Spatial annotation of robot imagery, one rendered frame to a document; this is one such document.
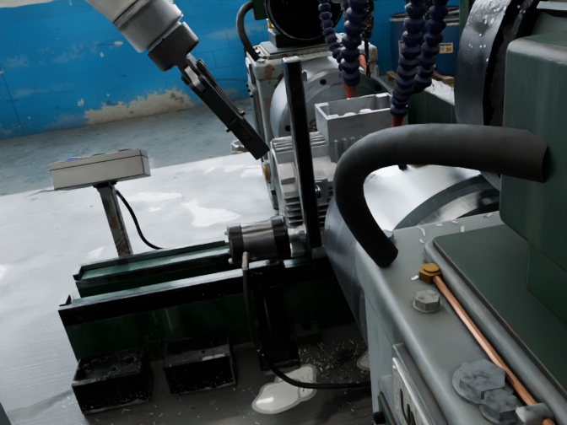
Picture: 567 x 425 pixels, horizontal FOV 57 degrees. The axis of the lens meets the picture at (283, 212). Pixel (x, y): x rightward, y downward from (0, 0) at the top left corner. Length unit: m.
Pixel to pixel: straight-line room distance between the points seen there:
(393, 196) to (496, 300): 0.22
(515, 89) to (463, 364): 0.13
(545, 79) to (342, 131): 0.60
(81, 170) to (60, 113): 5.59
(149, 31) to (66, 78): 5.75
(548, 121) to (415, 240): 0.21
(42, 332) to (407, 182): 0.78
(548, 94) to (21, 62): 6.51
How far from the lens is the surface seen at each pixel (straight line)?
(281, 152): 0.78
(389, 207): 0.50
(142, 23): 0.80
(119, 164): 1.04
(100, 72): 6.46
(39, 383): 0.97
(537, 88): 0.20
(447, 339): 0.30
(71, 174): 1.06
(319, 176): 0.75
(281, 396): 0.79
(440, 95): 0.84
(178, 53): 0.81
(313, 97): 1.02
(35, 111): 6.70
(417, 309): 0.32
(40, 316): 1.15
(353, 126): 0.78
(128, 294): 0.85
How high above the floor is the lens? 1.35
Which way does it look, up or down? 25 degrees down
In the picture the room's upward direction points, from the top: 8 degrees counter-clockwise
